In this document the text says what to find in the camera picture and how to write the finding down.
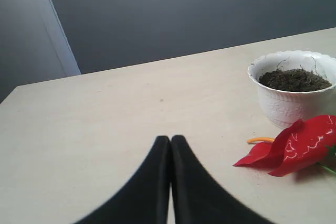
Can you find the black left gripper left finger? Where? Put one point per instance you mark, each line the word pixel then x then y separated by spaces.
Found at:
pixel 145 197

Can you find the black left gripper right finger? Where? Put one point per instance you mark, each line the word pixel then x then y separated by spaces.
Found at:
pixel 197 197

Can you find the red artificial anthurium flower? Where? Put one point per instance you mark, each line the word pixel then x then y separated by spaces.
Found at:
pixel 301 145

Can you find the white scalloped flower pot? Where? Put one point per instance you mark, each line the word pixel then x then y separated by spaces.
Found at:
pixel 283 108

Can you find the dark soil in pot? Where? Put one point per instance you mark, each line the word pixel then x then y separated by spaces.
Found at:
pixel 294 80

